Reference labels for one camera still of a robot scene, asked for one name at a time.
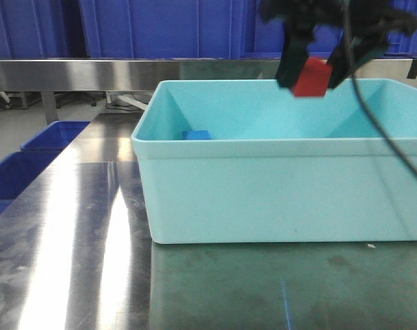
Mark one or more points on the blue crate upper right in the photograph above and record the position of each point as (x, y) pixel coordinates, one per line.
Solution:
(401, 44)

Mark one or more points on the blue bin lower left near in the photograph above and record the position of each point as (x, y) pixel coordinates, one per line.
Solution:
(18, 171)

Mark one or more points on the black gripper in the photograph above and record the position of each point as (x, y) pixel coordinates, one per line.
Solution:
(367, 22)

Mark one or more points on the blue crate upper left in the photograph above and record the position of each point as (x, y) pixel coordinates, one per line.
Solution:
(41, 29)

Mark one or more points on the small blue cube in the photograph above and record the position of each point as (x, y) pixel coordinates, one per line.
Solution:
(196, 135)

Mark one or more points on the large blue crate centre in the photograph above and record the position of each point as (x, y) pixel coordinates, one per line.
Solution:
(229, 30)

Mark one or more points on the blue bin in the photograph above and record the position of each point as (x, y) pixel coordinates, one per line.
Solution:
(55, 137)
(18, 171)

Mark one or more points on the stainless steel shelf rail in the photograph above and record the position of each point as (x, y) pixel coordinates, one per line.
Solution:
(122, 75)

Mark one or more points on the black tape strip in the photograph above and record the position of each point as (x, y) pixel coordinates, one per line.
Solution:
(412, 73)

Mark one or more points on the red cube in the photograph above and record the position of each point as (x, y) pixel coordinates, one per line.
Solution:
(313, 80)

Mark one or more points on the blue bin lower left far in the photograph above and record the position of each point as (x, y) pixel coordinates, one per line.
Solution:
(55, 137)

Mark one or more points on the light cyan plastic tub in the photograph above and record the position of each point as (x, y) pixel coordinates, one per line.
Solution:
(277, 169)

